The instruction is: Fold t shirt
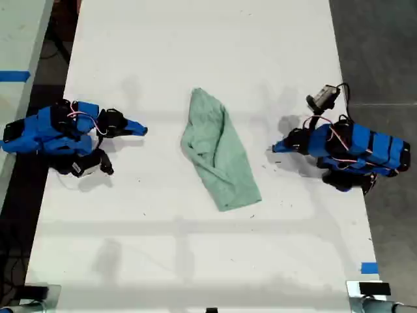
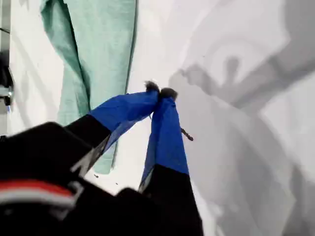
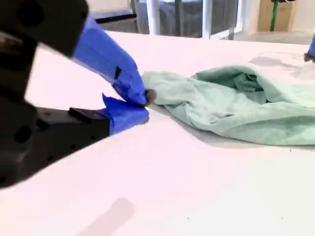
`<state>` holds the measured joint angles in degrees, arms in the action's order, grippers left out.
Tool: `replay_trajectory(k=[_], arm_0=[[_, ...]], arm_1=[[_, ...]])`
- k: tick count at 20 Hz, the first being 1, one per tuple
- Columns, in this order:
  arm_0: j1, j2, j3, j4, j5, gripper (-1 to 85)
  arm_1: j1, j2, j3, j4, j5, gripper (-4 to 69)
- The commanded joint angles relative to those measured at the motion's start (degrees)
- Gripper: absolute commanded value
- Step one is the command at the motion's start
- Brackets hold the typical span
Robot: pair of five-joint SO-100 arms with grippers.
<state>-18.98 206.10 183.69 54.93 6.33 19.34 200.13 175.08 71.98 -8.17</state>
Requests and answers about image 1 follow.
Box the red white arm wire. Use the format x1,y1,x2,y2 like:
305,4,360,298
66,101,109,135
302,115,374,170

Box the pale green t-shirt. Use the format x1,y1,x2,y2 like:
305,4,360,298
180,87,263,213

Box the grey metal tube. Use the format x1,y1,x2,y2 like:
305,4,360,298
0,301,45,313
349,296,417,313

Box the black camera cable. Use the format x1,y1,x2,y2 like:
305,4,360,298
336,82,351,120

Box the small black box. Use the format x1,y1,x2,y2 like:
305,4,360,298
18,285,50,301
358,282,392,296

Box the short blue tape strip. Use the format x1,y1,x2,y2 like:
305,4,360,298
360,261,380,275

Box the long blue tape strip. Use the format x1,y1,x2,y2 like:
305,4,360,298
0,70,32,83

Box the pale side table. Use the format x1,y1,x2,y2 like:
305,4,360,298
0,0,55,213

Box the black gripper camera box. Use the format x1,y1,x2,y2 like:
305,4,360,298
69,149,115,179
306,83,341,131

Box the white mounting plate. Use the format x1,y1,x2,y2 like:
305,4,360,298
345,280,392,299

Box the black floor cable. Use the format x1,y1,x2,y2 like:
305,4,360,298
40,19,74,63

